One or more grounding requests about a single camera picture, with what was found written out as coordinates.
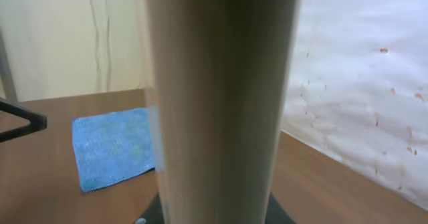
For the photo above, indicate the white pipette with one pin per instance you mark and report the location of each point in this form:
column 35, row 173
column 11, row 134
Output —
column 217, row 117

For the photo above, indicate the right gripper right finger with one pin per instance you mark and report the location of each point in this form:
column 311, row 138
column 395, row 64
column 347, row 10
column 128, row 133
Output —
column 277, row 214

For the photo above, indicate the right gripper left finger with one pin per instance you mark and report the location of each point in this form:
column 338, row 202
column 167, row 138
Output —
column 152, row 214

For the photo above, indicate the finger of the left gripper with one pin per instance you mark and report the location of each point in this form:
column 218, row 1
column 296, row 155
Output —
column 38, row 123

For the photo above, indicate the blue cloth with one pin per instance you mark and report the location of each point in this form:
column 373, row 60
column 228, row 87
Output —
column 110, row 147

